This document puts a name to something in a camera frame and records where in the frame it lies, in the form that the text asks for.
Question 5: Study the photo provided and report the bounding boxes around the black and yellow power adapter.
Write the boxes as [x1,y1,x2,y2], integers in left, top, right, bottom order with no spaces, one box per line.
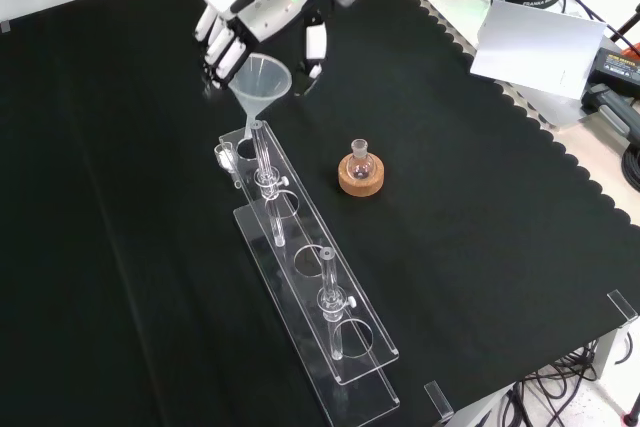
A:
[589,46,640,98]

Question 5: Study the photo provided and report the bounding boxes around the black arm base cables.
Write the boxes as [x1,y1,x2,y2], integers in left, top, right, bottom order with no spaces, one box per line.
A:
[552,0,640,58]

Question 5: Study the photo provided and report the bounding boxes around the black cable coil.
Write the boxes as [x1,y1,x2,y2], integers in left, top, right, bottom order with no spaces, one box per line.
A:
[622,144,640,198]

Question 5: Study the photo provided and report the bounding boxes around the cork ring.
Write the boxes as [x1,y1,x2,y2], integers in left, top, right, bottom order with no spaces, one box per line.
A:
[337,154,385,198]

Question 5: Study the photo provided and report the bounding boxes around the glass weighing funnel with powder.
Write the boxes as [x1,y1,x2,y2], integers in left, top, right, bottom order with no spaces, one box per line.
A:
[213,142,244,190]

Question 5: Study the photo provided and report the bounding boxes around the white table leg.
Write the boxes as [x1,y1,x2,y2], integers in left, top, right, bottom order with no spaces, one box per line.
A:
[594,326,631,383]

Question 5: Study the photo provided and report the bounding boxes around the black bench cloth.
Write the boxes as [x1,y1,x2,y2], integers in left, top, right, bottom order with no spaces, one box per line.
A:
[0,0,640,427]

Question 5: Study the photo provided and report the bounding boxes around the pale board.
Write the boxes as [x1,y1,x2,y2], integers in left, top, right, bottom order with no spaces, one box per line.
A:
[468,0,607,99]

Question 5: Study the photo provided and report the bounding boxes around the translucent plastic funnel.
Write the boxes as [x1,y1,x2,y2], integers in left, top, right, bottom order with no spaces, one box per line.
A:
[227,52,293,141]

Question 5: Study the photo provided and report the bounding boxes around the black cable bundle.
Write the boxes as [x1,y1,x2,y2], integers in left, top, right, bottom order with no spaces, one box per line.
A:
[499,341,601,427]

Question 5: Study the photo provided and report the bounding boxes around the clear acrylic funnel stand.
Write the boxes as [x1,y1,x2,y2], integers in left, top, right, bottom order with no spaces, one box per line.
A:
[217,119,402,427]

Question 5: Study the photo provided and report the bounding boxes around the glass round-bottom flask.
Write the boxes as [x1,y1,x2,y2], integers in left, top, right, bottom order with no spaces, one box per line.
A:
[346,138,377,182]

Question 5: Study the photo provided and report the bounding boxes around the grey metal mounting plate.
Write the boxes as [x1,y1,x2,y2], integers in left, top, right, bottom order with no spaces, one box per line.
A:
[417,0,609,132]

